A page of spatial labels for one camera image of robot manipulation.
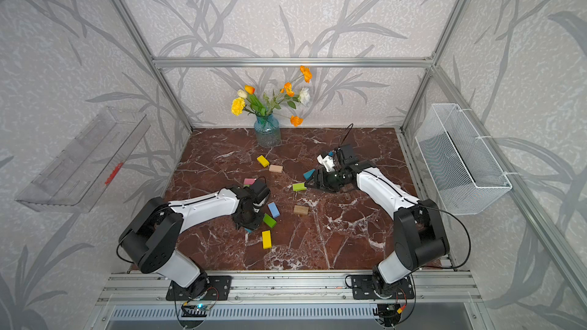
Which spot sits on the yellow block front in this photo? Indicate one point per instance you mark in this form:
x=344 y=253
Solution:
x=266 y=240

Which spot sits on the clear plastic wall shelf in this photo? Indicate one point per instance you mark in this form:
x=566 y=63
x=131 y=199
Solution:
x=75 y=180

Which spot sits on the tan wooden block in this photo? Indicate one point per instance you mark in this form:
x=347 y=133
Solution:
x=276 y=168
x=301 y=210

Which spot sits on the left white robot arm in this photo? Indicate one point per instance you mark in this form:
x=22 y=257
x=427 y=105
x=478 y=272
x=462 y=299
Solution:
x=150 y=240

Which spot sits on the white wire mesh basket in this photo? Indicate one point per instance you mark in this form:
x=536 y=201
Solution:
x=465 y=172

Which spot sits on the tan wooden block upper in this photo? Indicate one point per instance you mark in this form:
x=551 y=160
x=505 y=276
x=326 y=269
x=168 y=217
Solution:
x=276 y=168

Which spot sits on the artificial flower bouquet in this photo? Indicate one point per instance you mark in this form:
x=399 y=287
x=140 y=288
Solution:
x=263 y=107

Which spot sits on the pink block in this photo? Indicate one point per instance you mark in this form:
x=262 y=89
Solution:
x=249 y=181

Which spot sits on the blue glass vase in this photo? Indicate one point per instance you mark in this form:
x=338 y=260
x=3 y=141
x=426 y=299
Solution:
x=267 y=131

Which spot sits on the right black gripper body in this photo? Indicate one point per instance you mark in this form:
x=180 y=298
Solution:
x=330 y=181

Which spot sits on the right circuit board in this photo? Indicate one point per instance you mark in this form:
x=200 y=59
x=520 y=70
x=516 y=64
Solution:
x=389 y=312

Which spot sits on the green block lower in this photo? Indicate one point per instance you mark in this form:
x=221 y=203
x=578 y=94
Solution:
x=269 y=221

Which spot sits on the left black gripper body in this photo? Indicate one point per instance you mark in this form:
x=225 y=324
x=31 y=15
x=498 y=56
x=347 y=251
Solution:
x=252 y=221

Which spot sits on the light green block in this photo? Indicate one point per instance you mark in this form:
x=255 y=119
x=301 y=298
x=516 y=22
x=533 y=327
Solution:
x=298 y=187

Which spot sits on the light blue block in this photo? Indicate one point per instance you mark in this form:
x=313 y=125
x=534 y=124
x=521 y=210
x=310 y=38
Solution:
x=274 y=210

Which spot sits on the left circuit board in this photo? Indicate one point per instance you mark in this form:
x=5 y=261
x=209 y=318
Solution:
x=196 y=310

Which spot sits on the yellow block near vase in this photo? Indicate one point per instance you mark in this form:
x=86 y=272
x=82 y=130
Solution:
x=263 y=161

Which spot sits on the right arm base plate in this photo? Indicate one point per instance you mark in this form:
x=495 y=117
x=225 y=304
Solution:
x=366 y=287

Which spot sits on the tan wooden block lower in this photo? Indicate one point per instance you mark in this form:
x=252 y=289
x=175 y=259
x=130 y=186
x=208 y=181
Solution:
x=301 y=210

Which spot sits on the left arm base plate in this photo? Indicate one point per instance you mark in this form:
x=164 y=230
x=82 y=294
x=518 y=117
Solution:
x=212 y=288

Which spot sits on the circuit board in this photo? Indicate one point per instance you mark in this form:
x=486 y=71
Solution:
x=196 y=310
x=389 y=312

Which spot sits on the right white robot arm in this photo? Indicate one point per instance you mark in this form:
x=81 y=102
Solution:
x=419 y=233

